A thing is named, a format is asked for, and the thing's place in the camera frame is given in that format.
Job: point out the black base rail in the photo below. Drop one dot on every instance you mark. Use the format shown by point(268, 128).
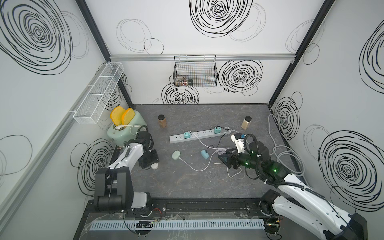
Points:
point(165, 207)

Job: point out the blue earbud case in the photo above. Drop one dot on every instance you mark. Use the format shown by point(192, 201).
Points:
point(205, 154)

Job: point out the yellow toast slice left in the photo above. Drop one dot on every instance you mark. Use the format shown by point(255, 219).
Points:
point(116, 115)

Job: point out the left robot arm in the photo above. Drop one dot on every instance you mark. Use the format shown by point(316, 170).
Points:
point(114, 191)

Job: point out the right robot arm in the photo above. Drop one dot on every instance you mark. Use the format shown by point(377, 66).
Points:
point(292, 198)

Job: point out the white power strip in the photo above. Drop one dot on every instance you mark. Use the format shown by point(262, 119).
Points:
point(211, 133)

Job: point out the mint green earbud case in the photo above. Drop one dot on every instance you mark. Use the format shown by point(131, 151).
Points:
point(176, 155)

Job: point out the black wire basket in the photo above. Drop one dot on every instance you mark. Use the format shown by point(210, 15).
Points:
point(195, 71)

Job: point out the yellow toast slice right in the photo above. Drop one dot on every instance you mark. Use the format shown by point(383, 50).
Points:
point(127, 116)

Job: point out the brown spice jar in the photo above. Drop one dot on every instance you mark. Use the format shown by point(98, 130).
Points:
point(162, 121)

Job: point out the yellow toast slice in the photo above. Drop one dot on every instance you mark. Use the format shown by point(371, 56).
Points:
point(116, 115)
point(127, 116)

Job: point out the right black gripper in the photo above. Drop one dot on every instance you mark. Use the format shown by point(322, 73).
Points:
point(235, 155)

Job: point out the beige spice jar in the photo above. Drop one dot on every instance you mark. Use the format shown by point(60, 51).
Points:
point(246, 122)

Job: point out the mint green toaster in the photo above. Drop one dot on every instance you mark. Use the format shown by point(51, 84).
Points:
point(126, 133)

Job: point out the white wire shelf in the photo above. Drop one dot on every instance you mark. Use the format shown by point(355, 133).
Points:
point(103, 86)

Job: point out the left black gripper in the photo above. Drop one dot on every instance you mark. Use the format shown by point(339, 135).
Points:
point(155, 158)

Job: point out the white slotted cable duct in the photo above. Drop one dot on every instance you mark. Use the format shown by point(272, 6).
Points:
point(221, 224)

